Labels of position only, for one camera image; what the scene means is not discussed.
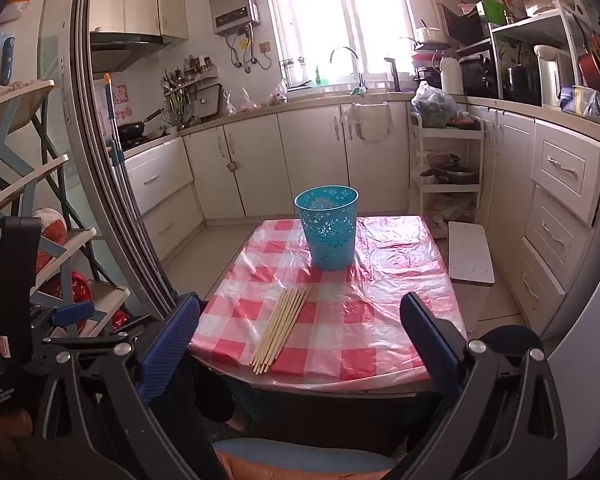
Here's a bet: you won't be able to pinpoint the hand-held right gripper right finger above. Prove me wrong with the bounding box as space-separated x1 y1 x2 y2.
399 291 570 480

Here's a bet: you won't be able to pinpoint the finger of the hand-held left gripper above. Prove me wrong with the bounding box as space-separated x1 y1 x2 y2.
30 300 96 336

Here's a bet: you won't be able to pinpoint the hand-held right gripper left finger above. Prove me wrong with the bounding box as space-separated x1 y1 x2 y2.
32 294 229 480

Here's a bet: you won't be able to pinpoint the bundle of wooden chopsticks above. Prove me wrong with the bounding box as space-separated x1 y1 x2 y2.
250 287 313 375

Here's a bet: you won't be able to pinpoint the blue perforated plastic basket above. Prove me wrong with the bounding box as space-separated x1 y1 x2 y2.
294 185 360 271

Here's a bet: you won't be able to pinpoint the person's left forearm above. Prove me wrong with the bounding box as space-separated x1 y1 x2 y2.
0 405 36 461

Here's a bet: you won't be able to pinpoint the red patterned bag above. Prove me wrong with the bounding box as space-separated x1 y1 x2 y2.
40 271 93 311

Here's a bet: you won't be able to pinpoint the red mesh bag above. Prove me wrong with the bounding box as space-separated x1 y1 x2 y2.
30 207 68 273

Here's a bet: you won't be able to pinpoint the red white checkered tablecloth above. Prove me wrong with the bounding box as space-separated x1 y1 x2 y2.
187 215 468 396

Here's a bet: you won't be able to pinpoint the white step stool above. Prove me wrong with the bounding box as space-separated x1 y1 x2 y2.
447 221 497 331

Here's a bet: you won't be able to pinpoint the crumpled clear plastic bag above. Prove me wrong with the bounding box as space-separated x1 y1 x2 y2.
422 195 476 223

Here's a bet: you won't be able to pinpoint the white refrigerator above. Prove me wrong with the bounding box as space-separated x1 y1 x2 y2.
545 200 600 461

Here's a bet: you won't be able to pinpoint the wooden folding shelf rack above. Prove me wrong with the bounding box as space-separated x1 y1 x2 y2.
0 80 131 341

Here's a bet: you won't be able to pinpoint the blue orange cushion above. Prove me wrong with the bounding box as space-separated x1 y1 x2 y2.
212 437 398 480

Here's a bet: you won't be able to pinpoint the dark metal pan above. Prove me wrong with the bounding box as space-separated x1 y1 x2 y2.
420 152 481 185

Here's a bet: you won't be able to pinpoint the black wok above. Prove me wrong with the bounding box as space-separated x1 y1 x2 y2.
116 109 165 142

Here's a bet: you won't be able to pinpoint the white rolling storage cart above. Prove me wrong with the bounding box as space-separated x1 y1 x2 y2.
409 110 486 226

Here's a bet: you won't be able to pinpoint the cream lower kitchen cabinets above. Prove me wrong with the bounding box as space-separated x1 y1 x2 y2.
120 92 600 341

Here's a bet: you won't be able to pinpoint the white hanging plastic bag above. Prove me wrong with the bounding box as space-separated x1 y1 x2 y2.
341 101 394 143

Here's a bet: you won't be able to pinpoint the range hood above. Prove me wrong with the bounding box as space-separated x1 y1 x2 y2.
89 31 173 73

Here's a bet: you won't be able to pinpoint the green filled plastic bag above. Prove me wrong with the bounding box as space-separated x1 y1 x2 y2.
411 81 468 129

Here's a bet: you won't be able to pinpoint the dark chopping board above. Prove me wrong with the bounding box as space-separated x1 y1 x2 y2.
196 83 224 121

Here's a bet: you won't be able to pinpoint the white thermos jug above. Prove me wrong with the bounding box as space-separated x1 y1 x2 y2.
439 52 465 96

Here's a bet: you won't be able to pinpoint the black slim faucet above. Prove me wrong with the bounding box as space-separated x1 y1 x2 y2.
384 56 403 92

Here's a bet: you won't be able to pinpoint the chrome sink faucet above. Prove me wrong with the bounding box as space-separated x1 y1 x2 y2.
329 46 366 88

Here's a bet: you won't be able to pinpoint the blue packet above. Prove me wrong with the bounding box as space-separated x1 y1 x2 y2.
559 85 600 116

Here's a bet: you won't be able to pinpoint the stacked cooking pots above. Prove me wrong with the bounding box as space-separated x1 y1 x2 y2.
411 20 456 92

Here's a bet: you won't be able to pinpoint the white water boiler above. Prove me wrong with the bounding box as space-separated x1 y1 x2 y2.
533 45 576 107

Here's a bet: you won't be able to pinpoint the red frying pan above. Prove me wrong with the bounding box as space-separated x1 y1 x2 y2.
575 25 600 95

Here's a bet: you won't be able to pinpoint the black microwave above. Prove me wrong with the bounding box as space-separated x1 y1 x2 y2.
439 4 492 51

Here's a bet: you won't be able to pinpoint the white counter shelf rack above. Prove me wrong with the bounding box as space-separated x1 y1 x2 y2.
455 7 588 106

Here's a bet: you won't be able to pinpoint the kitchen window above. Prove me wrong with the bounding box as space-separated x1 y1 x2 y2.
267 0 443 92

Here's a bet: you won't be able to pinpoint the green cutting board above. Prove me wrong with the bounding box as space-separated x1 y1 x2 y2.
480 0 507 26

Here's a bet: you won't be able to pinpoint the blue long-handled broom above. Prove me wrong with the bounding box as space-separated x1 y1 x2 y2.
103 73 131 196

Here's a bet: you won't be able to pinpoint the red wall sticker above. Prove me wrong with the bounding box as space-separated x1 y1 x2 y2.
114 85 131 121

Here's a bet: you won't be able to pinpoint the wall utensil rack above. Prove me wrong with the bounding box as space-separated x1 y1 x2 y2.
161 55 216 128

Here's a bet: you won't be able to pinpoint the cream wall cabinets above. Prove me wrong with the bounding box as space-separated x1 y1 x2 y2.
89 0 190 41

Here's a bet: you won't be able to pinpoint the water heater hoses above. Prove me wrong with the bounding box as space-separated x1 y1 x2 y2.
227 30 273 71

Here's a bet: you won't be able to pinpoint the grey wall water heater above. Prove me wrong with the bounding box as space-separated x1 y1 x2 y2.
207 0 262 37

